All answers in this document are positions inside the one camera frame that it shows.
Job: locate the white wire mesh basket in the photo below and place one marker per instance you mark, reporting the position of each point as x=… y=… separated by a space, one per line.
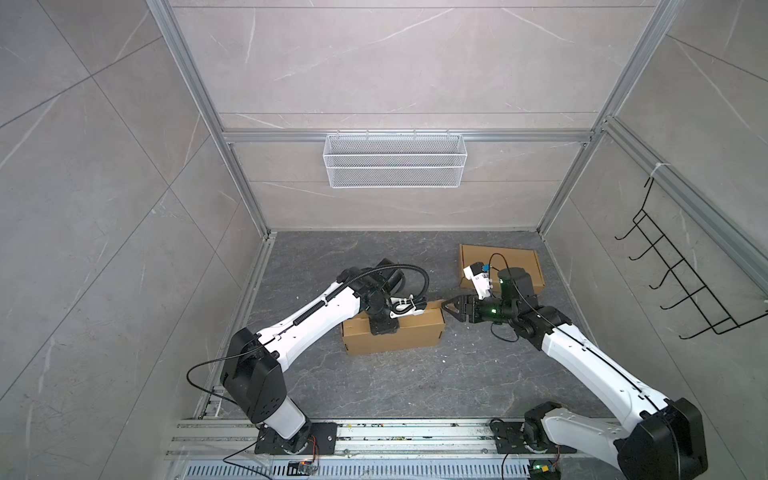
x=357 y=161

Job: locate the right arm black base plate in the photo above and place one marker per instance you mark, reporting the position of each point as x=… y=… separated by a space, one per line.
x=510 y=437

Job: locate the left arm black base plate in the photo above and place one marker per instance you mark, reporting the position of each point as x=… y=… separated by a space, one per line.
x=315 y=437

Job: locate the black wire hook rack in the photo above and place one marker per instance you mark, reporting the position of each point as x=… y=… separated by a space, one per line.
x=682 y=271

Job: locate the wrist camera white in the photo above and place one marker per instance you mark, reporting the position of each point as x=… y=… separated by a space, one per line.
x=410 y=306
x=478 y=274

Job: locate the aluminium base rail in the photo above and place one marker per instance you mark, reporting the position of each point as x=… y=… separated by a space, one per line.
x=457 y=448

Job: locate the brown cardboard box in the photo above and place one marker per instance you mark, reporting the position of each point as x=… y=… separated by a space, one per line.
x=419 y=331
x=525 y=259

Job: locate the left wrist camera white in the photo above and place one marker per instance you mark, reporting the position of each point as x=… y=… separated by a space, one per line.
x=410 y=306

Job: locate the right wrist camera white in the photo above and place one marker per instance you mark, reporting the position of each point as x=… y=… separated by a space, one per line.
x=478 y=274

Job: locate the aluminium frame profiles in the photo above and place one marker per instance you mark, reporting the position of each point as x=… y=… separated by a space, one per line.
x=742 y=250

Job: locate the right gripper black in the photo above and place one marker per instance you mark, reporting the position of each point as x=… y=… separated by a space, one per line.
x=464 y=305

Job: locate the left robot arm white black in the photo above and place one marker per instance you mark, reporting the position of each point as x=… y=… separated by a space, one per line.
x=253 y=369

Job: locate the white zip tie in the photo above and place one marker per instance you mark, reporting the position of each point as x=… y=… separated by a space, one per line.
x=658 y=166

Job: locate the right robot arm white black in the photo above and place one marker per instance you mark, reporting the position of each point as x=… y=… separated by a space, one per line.
x=653 y=436

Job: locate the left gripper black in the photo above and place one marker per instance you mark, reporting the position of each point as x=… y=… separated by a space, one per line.
x=383 y=328

